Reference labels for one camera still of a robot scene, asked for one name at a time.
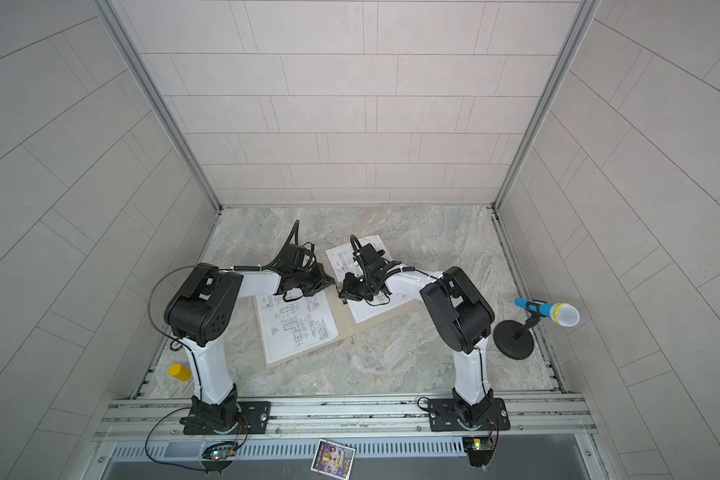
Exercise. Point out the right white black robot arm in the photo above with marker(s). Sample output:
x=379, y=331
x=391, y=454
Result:
x=461, y=316

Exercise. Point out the yellow cylinder block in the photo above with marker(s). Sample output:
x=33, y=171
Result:
x=180, y=373

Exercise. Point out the printed drawing sheet top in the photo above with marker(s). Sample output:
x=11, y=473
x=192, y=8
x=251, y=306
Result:
x=290, y=329

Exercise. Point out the beige cardboard folder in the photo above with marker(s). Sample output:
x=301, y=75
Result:
x=354, y=317

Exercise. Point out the right circuit board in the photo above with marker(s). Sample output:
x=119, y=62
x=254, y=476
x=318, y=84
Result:
x=479, y=450

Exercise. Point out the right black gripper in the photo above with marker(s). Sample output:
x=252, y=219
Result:
x=348, y=290

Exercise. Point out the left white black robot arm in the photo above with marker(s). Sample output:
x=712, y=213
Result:
x=200, y=312

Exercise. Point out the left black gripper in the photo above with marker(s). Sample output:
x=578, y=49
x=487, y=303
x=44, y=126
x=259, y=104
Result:
x=321, y=283

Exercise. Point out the blue yellow toy microphone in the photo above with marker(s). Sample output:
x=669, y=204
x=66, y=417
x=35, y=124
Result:
x=564, y=314

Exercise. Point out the colourful picture card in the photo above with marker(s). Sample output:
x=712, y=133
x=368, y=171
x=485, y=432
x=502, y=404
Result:
x=333, y=459

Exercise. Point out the aluminium mounting rail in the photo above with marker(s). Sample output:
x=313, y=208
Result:
x=514, y=413

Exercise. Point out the left green circuit board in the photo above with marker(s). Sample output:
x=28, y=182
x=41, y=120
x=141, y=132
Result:
x=220, y=452

